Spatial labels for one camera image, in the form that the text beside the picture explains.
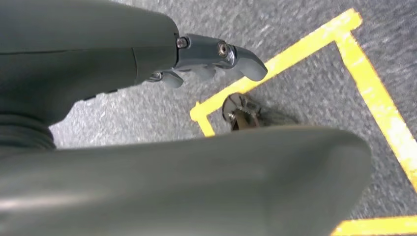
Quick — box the yellow floor tape square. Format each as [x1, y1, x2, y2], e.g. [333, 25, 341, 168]
[189, 8, 417, 236]

